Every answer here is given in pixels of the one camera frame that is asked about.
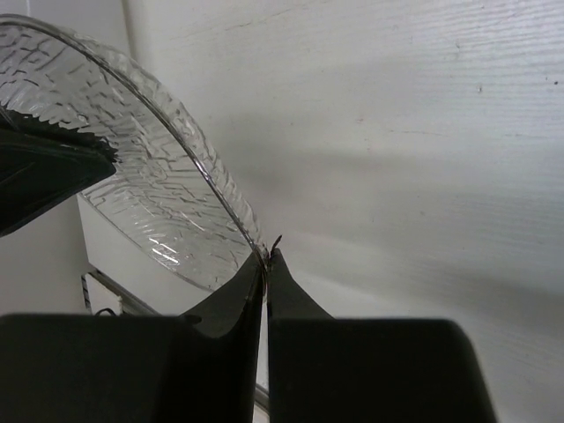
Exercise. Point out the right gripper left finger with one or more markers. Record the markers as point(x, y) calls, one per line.
point(199, 366)

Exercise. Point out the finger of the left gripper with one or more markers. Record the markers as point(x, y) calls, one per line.
point(43, 164)

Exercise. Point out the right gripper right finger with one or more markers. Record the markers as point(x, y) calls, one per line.
point(326, 369)

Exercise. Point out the clear textured plate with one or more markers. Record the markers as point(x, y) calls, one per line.
point(170, 195)

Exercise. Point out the aluminium frame rail front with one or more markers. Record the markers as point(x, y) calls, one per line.
point(103, 296)

